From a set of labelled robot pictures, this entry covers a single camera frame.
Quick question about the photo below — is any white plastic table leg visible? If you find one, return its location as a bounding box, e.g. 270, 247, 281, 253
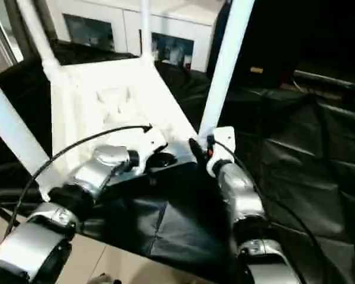
138, 0, 155, 65
0, 75, 63, 202
196, 0, 256, 140
17, 0, 63, 78

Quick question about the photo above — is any white plastic table top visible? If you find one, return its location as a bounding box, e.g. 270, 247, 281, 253
40, 55, 202, 202

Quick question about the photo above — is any black mat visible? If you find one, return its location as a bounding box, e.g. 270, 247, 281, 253
0, 47, 355, 284

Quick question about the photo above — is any black box with gold label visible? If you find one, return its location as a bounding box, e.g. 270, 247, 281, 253
206, 0, 297, 89

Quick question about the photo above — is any dark left robot foot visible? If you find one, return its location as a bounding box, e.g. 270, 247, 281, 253
88, 273, 120, 284

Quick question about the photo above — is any white cabinet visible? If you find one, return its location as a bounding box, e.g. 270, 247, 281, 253
51, 0, 223, 72

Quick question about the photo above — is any black rod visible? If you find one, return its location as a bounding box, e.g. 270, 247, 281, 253
292, 69, 355, 90

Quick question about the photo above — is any black stand foot bar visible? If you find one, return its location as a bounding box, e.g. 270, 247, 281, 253
0, 205, 16, 226

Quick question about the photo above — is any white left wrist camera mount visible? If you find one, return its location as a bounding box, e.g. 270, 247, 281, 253
134, 128, 170, 176

